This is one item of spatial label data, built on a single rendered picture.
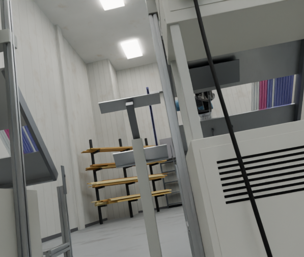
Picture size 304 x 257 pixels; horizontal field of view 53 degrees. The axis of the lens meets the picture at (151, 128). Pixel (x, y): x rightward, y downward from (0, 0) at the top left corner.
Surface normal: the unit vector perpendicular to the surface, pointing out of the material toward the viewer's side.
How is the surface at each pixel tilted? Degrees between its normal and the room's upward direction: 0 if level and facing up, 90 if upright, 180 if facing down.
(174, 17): 90
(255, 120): 136
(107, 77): 90
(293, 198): 90
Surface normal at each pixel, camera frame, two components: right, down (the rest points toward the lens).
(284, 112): 0.07, 0.54
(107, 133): -0.12, -0.20
